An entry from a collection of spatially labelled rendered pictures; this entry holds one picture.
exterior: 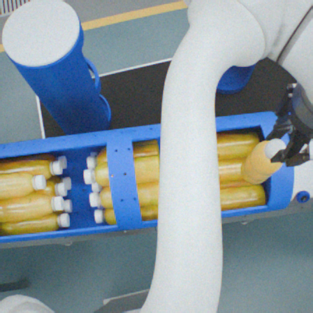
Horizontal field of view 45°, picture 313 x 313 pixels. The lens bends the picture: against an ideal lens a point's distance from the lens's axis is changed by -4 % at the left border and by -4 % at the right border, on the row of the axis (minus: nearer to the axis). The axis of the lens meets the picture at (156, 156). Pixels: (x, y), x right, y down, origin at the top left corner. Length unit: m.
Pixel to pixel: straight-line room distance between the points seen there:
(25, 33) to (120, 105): 0.92
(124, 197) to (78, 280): 1.30
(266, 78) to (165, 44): 0.67
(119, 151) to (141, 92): 1.26
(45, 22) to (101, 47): 1.16
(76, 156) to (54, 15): 0.52
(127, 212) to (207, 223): 0.67
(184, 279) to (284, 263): 1.96
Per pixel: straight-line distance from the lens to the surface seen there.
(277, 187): 1.04
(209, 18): 0.43
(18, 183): 1.08
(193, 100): 0.38
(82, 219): 1.23
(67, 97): 1.60
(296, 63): 0.47
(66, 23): 1.43
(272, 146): 0.80
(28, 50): 1.41
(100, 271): 2.21
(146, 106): 2.20
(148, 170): 1.02
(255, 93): 2.29
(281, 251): 2.28
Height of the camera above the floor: 2.18
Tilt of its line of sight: 75 degrees down
